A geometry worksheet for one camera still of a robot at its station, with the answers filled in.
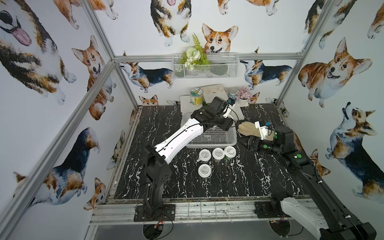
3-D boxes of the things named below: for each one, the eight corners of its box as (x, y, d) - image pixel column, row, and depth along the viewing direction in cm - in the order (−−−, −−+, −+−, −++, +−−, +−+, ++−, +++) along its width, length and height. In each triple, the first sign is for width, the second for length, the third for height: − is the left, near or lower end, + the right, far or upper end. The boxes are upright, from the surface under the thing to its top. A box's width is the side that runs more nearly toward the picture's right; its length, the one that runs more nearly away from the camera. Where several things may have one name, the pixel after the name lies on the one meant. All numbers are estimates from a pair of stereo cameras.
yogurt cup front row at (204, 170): (203, 183, 85) (203, 178, 79) (196, 173, 89) (196, 168, 83) (212, 175, 88) (213, 170, 82) (205, 166, 91) (206, 161, 85)
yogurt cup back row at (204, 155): (198, 162, 93) (197, 157, 87) (201, 153, 97) (201, 147, 91) (208, 165, 92) (208, 160, 86) (211, 156, 96) (211, 150, 90)
